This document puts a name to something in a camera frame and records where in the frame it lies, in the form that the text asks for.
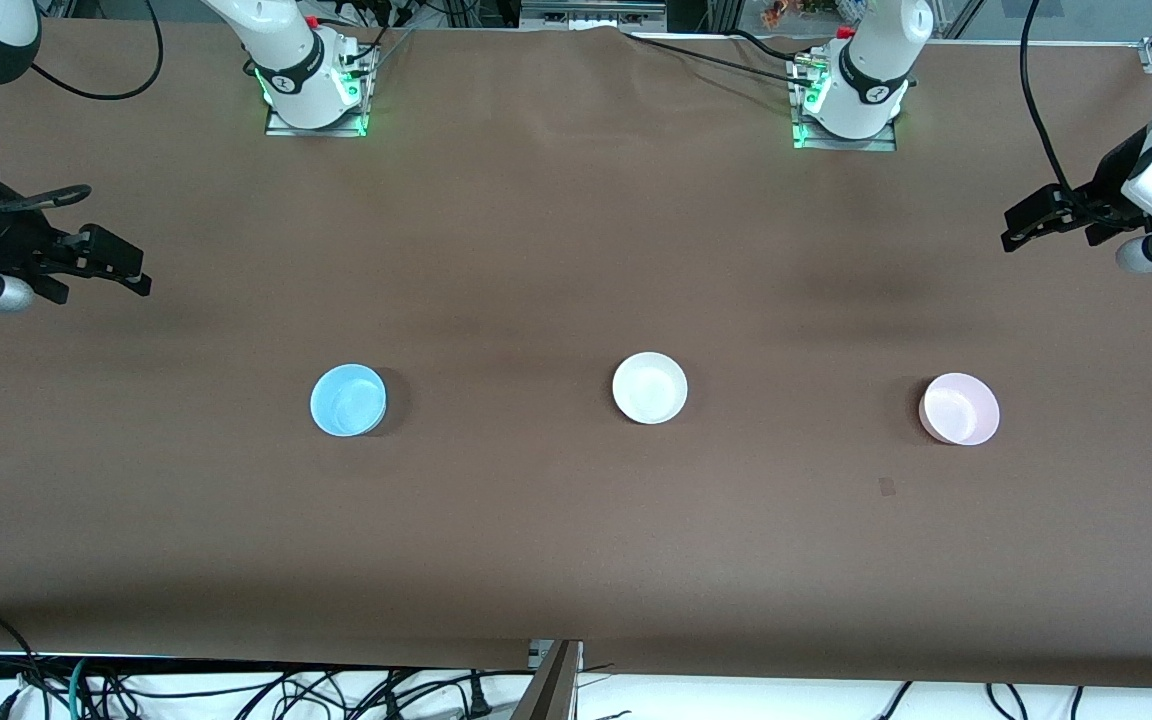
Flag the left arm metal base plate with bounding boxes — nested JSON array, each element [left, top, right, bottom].
[[791, 55, 899, 153]]

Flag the aluminium post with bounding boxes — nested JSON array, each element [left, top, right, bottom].
[[511, 640, 585, 720]]

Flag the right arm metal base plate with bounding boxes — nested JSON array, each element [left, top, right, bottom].
[[264, 45, 377, 138]]

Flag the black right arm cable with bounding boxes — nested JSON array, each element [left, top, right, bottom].
[[0, 0, 165, 216]]

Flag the pink bowl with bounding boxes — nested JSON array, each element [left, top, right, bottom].
[[919, 372, 1001, 447]]

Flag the black table cable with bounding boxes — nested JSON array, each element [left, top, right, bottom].
[[724, 28, 819, 61], [624, 34, 802, 83]]

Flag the light blue bowl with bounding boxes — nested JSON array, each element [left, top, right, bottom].
[[309, 363, 388, 439]]

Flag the brown table cover sheet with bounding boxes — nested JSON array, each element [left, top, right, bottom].
[[0, 18, 1152, 691]]

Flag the grey aluminium frame rail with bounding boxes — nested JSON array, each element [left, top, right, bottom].
[[521, 0, 667, 31]]

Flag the white bowl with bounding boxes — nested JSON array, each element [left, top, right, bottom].
[[612, 352, 689, 425]]

